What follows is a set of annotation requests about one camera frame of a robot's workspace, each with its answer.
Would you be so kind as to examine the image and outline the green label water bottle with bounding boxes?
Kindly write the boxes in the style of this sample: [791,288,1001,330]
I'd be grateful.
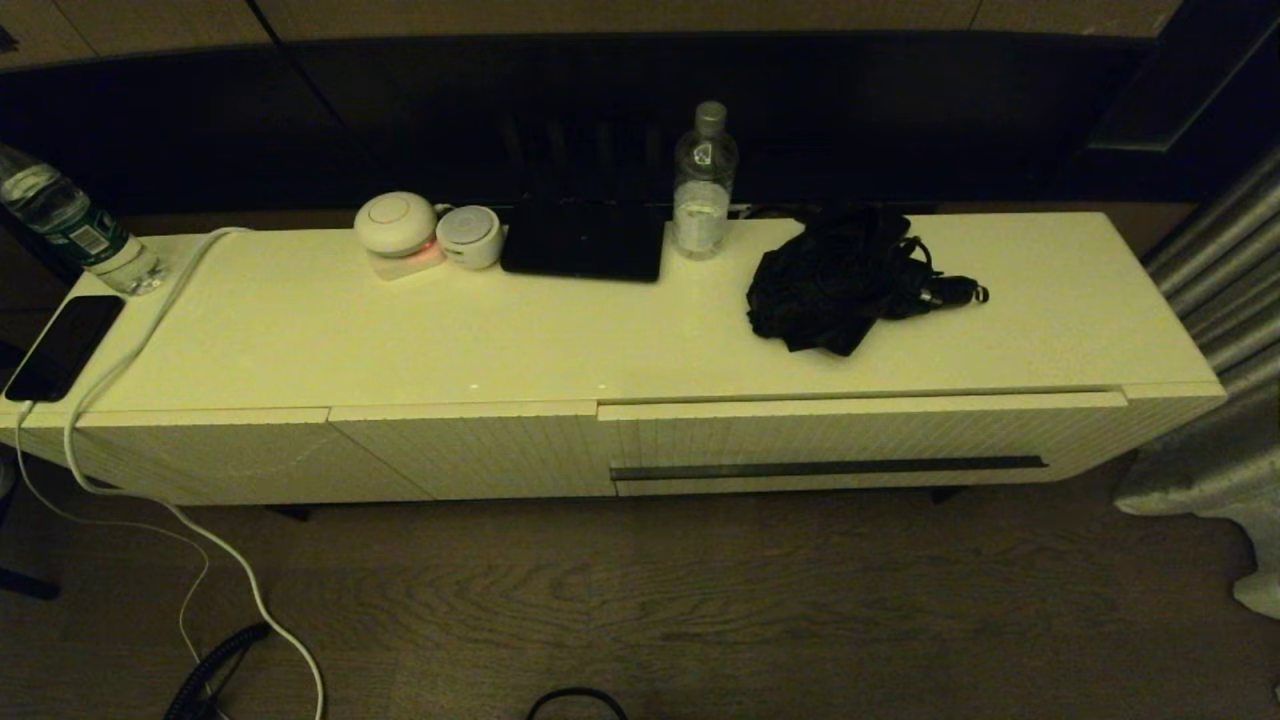
[0,145,166,297]

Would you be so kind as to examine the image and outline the white base with pink light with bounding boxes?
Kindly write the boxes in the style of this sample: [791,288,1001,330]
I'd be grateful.
[370,239,447,281]

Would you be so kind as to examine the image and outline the small white round speaker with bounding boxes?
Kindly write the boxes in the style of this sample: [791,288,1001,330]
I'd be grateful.
[435,205,504,270]

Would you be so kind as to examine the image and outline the thick white power cable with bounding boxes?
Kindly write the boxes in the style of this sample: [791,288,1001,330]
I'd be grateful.
[62,226,327,720]

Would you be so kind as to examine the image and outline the clear plastic water bottle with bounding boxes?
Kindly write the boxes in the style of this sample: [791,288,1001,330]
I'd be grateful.
[673,100,742,261]

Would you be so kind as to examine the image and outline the black flat rectangular device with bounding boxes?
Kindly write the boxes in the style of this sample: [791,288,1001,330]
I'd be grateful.
[500,195,668,283]

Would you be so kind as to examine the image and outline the white dome shaped device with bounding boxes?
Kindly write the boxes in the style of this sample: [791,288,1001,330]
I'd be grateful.
[353,191,438,258]

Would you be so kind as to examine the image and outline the white ribbed cabinet door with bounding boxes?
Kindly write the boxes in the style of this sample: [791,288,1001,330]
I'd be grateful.
[5,405,433,506]
[328,400,618,501]

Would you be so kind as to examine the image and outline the thin white charging cable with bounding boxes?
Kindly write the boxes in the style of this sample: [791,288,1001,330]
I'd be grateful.
[12,400,213,666]

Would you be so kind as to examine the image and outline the black coiled cable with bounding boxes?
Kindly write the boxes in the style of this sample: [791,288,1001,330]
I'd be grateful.
[165,622,271,720]

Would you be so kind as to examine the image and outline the black arched floor cable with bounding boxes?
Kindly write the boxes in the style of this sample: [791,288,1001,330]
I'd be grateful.
[527,687,629,720]

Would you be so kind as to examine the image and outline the black smartphone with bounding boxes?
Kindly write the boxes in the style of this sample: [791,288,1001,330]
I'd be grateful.
[2,295,127,403]

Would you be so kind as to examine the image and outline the white low cabinet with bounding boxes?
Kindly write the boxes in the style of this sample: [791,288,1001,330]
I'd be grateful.
[0,210,1229,506]

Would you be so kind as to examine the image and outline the white cabinet drawer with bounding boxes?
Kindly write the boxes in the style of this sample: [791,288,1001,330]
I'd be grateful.
[598,388,1129,498]

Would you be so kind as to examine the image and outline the black umbrella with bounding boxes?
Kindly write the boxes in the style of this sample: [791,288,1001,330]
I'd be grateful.
[746,205,991,358]

